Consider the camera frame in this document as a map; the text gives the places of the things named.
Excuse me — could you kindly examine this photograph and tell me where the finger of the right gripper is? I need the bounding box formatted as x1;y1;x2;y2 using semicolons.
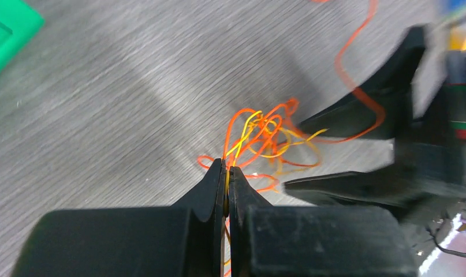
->
297;25;426;140
284;168;447;207

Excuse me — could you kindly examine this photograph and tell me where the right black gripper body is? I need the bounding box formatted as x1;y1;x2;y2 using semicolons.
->
394;38;466;215

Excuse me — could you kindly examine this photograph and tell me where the green plastic bin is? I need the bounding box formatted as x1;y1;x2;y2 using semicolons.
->
0;0;44;71

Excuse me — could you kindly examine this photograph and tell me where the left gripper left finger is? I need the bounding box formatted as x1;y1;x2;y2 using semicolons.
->
12;159;226;276

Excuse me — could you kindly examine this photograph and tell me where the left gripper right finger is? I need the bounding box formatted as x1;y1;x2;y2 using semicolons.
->
229;167;419;276

